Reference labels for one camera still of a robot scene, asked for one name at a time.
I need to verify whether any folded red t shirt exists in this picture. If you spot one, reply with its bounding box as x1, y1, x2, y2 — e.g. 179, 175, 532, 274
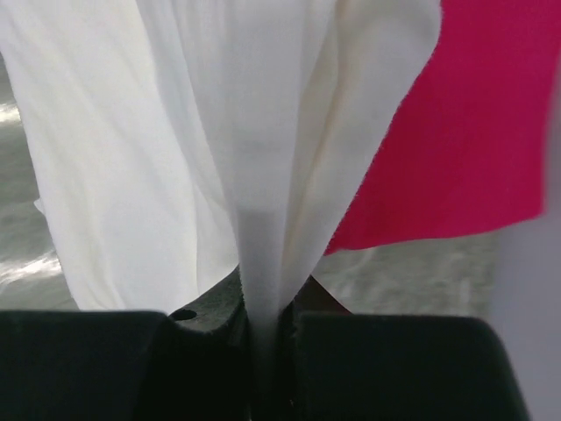
328, 0, 560, 253

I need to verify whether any white t shirt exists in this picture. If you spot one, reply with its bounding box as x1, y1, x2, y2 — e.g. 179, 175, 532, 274
0, 0, 443, 317

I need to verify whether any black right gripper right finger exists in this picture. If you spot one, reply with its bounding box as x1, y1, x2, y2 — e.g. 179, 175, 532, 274
280, 280, 529, 420

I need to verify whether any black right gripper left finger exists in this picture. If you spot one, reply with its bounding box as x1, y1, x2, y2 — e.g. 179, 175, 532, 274
1, 272, 249, 420

